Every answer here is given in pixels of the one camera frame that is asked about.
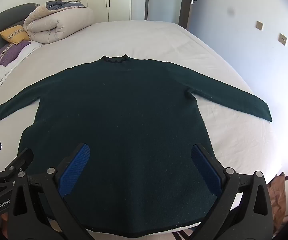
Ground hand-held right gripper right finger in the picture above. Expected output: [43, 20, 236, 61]
[191, 144, 278, 240]

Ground folded beige duvet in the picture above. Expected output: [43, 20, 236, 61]
[23, 0, 95, 44]

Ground purple patterned pillow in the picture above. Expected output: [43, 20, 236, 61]
[0, 40, 32, 66]

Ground white sheeted bed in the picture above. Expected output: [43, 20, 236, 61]
[0, 20, 285, 240]

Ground grey room door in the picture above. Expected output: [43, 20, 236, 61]
[132, 0, 199, 29]

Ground yellow patterned pillow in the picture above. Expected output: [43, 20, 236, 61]
[0, 25, 31, 45]

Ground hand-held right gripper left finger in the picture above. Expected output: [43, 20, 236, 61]
[8, 142, 92, 240]

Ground dark green sweater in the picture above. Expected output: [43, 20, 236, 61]
[0, 54, 273, 238]

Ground brown paper bag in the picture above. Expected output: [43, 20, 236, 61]
[269, 172, 288, 228]

